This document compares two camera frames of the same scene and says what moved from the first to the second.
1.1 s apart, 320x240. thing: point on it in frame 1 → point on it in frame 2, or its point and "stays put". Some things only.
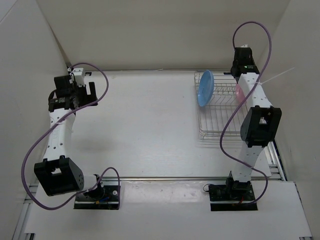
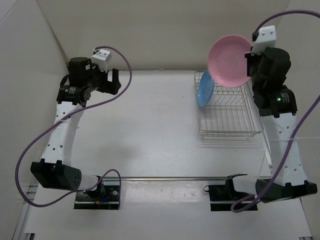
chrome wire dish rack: [222, 104] stays put
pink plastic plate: [240, 94] → [227, 64]
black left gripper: [88, 98] → [108, 87]
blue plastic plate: [205, 88] stays put
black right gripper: [252, 61] → [250, 58]
